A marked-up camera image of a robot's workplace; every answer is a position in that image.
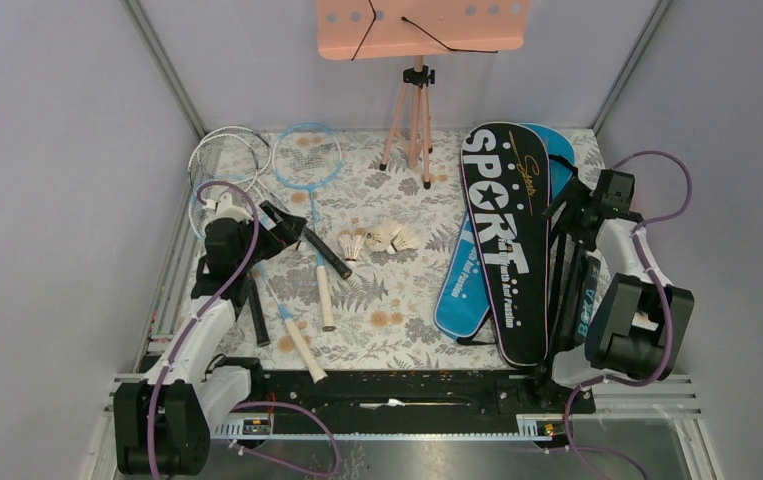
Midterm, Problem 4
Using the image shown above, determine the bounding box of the black shuttlecock tube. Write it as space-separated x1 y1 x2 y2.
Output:
571 254 602 344

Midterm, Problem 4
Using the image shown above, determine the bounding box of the black sport racket bag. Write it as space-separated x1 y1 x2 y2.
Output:
460 121 552 369

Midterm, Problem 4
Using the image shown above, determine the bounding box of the floral table mat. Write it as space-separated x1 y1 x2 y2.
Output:
175 127 621 372

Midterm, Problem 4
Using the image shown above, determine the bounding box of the white racket black grip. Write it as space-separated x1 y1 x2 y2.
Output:
187 133 354 281

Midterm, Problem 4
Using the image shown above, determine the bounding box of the blue racket white grip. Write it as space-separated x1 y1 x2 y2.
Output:
271 122 351 332

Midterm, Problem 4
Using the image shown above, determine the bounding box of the pink music stand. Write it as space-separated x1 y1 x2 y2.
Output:
315 0 530 189

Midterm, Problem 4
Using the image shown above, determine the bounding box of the blue racket lower left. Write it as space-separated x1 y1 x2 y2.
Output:
195 179 327 383

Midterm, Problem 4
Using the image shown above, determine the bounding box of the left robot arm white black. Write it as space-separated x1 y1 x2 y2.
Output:
113 201 308 479

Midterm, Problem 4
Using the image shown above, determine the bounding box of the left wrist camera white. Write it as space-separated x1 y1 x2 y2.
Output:
204 192 252 222

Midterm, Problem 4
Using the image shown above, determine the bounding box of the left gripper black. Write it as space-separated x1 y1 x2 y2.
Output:
236 201 305 273

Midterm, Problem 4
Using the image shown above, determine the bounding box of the blue racket bag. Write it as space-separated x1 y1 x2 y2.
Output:
434 123 578 346

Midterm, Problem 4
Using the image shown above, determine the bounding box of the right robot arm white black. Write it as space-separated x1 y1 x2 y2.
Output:
530 170 695 412

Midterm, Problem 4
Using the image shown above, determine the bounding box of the white shuttlecock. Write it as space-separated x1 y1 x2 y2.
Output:
386 226 421 254
337 232 365 266
363 219 403 253

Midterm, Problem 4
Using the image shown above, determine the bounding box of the white racket rear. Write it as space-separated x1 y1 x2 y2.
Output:
198 125 273 348

